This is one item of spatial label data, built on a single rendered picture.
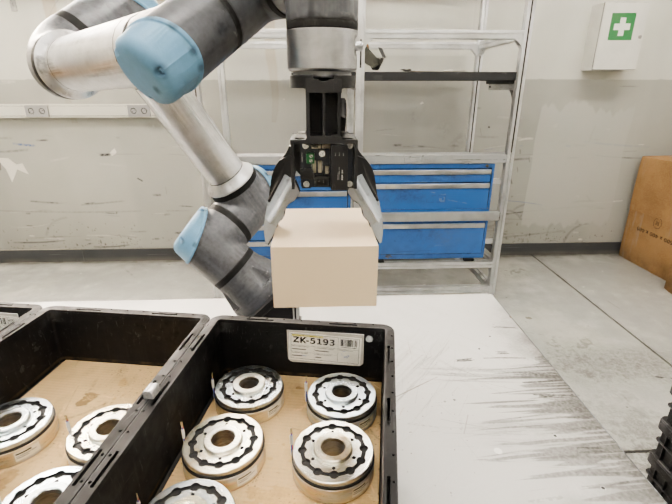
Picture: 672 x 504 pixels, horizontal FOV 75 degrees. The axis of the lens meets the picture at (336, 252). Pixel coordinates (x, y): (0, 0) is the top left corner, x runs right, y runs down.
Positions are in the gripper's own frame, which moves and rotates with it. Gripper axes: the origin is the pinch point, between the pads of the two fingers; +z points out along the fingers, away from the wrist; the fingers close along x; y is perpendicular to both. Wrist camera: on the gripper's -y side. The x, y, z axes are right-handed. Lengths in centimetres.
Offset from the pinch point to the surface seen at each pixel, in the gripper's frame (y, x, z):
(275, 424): 3.3, -7.2, 26.8
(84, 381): -7.9, -39.6, 26.9
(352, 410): 4.3, 3.8, 23.8
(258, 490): 14.3, -8.3, 26.7
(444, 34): -184, 63, -41
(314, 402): 2.7, -1.6, 23.6
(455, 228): -185, 79, 60
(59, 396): -4.2, -41.7, 26.9
